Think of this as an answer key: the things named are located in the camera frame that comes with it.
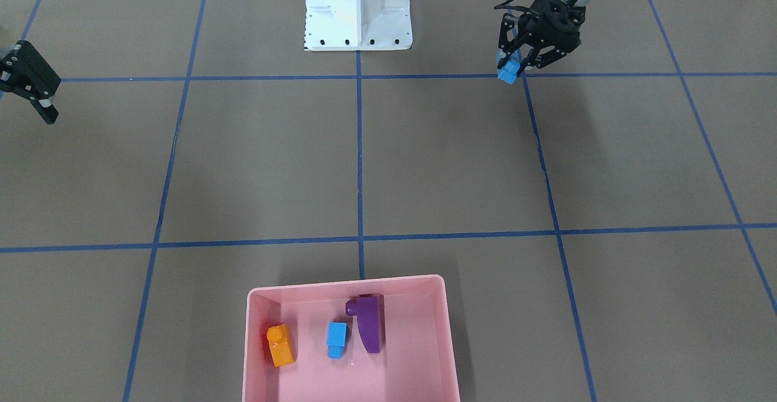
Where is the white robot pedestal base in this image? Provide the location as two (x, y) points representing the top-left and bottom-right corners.
(304, 0), (413, 52)

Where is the purple curved toy block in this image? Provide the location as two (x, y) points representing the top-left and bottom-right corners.
(346, 294), (384, 355)

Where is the pink plastic box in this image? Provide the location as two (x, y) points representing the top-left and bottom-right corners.
(242, 274), (461, 401)

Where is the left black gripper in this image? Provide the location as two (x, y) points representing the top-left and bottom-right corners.
(498, 0), (586, 76)

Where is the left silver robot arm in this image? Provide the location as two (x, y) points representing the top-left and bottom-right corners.
(494, 0), (592, 84)

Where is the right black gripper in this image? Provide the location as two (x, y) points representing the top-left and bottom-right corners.
(1, 40), (61, 124)

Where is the orange toy block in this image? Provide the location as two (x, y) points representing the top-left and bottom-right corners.
(265, 324), (295, 368)

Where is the small blue toy block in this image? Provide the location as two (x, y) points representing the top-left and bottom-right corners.
(327, 322), (348, 359)

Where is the long blue toy block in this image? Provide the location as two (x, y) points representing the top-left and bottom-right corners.
(497, 53), (523, 86)

